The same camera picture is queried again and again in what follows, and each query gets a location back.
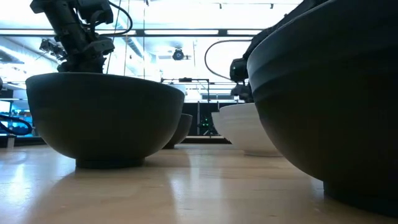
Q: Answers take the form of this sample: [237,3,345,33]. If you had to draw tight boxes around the black and blue hose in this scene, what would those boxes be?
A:
[0,113,34,136]

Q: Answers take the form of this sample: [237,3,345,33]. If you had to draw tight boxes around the black partition panels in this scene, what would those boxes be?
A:
[182,101,239,137]

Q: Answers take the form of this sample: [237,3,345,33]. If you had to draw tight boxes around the black stand with crossbar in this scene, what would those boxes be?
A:
[160,77,211,103]

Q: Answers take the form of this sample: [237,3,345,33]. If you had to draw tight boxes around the white box on stand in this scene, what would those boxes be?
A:
[169,83,187,96]

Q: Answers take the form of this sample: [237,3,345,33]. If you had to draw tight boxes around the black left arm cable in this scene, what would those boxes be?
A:
[90,1,134,37]

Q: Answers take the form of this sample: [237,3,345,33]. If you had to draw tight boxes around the black table edge rail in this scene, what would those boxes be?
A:
[0,135,231,147]

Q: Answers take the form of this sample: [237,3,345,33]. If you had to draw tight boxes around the black frame light bar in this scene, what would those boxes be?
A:
[0,28,265,37]

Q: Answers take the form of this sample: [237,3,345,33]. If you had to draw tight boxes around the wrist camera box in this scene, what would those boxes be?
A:
[82,36,116,57]
[229,57,249,83]

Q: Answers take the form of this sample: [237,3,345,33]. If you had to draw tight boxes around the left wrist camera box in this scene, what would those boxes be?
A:
[82,36,116,57]

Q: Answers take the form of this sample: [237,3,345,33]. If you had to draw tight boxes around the thin yellowish hanging cable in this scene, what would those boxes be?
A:
[123,0,131,76]

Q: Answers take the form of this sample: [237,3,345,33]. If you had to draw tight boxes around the dark hanging cable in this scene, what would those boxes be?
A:
[106,0,122,74]

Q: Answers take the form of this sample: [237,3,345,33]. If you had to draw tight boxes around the black bowl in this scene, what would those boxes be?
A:
[162,113,193,149]
[247,0,398,218]
[25,72,186,170]

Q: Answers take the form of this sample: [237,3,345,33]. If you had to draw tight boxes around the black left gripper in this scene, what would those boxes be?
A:
[30,0,106,74]

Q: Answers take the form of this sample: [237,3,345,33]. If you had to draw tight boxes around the round black overhead camera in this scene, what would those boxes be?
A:
[172,47,192,62]

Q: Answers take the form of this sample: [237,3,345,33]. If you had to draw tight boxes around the black camera cluster on frame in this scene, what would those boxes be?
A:
[39,38,68,62]

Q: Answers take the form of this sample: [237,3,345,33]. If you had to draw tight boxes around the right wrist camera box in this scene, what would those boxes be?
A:
[229,57,249,83]

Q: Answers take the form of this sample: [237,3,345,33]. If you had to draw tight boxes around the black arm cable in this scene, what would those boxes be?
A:
[90,1,134,37]
[203,39,253,82]

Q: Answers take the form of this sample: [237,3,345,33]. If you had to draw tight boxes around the thin straight hanging cable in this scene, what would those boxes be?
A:
[142,0,146,79]

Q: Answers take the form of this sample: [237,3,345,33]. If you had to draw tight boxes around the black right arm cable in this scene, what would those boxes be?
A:
[203,39,253,82]

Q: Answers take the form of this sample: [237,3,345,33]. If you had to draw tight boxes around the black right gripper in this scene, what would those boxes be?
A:
[230,82,255,104]

